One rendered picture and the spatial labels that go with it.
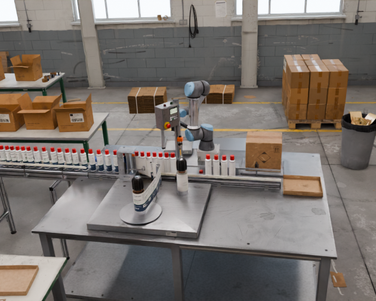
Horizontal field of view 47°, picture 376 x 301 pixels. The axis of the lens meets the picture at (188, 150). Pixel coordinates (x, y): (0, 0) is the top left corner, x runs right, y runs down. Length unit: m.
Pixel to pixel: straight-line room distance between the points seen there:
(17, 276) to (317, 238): 1.95
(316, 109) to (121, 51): 4.28
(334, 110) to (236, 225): 4.11
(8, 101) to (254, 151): 3.16
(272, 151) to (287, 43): 5.35
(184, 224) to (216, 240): 0.26
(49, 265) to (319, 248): 1.75
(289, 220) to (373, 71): 6.39
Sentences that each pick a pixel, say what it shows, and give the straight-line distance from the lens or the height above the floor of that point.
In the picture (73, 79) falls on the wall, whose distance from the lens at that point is 9.72.
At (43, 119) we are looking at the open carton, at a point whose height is 0.91.
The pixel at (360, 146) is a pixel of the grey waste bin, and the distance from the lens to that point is 5.69.
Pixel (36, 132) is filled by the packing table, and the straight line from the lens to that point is 5.25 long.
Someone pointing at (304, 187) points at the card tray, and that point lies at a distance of 3.63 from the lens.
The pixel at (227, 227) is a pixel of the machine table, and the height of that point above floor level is 0.83.
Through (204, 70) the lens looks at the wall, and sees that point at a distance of 9.00.
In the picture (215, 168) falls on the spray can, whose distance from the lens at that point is 3.56.
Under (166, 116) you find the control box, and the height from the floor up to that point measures 1.40.
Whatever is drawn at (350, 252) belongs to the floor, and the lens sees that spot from 4.40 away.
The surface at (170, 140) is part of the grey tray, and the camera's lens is 4.32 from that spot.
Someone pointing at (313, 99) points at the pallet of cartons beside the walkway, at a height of 0.47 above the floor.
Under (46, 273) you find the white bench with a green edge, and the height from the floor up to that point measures 0.80.
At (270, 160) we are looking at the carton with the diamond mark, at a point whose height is 0.95.
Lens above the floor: 2.63
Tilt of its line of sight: 25 degrees down
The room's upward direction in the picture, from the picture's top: 3 degrees counter-clockwise
